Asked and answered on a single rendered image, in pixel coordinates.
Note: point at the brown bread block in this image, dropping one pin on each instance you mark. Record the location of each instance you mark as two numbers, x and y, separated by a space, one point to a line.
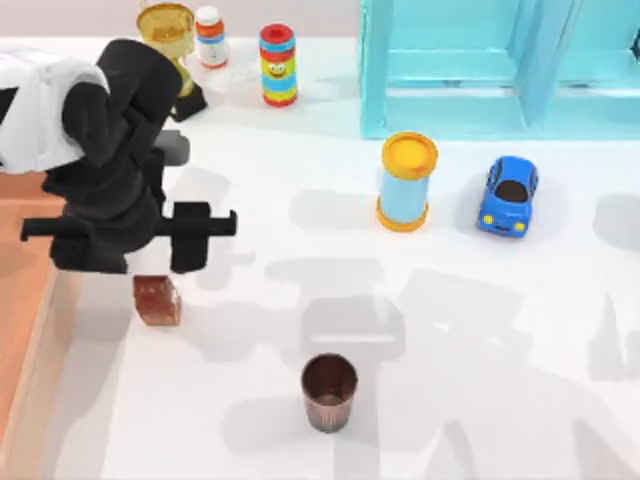
157 300

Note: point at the shallow salmon-coloured box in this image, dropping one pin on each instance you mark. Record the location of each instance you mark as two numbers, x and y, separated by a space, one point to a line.
25 280

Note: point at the colourful striped can with face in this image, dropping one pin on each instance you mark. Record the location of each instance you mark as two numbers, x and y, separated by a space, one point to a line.
279 67

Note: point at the gold trophy with black base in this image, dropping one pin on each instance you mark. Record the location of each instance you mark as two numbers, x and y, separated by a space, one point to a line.
165 27

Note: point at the white bottle with orange label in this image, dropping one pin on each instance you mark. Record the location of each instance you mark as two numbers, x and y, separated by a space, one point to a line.
212 40

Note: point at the brown cup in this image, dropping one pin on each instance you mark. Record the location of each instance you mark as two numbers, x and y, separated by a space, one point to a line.
329 395

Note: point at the yellow and light blue can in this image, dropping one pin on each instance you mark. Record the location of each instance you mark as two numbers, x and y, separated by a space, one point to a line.
406 185

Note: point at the light blue rack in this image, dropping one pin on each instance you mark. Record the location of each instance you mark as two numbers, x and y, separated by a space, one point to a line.
445 95

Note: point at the blue toy car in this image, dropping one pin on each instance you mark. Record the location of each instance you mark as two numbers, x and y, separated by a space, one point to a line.
507 200

